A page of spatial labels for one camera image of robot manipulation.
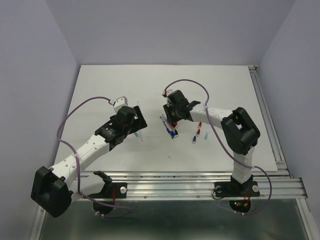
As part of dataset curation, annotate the light blue pen cap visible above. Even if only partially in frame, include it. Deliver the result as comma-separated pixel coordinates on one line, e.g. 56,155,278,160
204,132,209,140

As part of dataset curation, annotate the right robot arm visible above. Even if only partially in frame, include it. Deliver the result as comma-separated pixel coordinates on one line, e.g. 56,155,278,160
163,90,261,195

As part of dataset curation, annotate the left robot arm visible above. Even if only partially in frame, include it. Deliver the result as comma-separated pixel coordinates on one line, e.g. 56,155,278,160
30,105,147,218

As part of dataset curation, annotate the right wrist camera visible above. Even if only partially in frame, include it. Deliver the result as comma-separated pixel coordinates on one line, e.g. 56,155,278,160
162,89,171,98

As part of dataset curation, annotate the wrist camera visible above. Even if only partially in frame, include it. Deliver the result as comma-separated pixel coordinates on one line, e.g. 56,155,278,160
162,89,171,98
109,96,128,113

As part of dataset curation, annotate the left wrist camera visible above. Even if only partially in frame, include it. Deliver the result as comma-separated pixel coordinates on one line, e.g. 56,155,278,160
109,96,128,113

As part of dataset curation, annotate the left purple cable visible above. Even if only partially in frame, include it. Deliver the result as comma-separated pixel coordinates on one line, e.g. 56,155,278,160
57,96,132,218

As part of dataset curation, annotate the purple cable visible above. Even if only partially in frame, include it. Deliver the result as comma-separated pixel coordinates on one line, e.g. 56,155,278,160
162,79,273,216
57,96,132,218

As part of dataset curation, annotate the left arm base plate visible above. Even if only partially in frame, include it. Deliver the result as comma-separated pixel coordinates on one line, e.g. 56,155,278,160
89,182,128,199

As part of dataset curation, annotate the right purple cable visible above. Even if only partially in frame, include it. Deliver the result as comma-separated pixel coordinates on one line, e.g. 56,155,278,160
162,79,273,216

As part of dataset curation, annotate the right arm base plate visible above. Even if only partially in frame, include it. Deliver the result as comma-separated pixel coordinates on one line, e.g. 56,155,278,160
213,178,260,199

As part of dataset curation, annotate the aluminium frame rail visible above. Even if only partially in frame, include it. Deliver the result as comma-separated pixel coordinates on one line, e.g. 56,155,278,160
42,65,320,240

